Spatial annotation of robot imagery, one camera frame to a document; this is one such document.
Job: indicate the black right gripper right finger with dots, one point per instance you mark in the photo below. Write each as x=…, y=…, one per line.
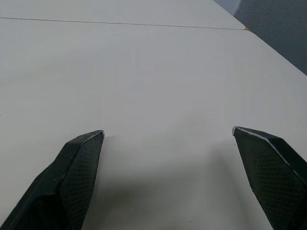
x=271, y=172

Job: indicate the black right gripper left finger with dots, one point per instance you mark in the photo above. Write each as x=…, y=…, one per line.
x=62, y=182

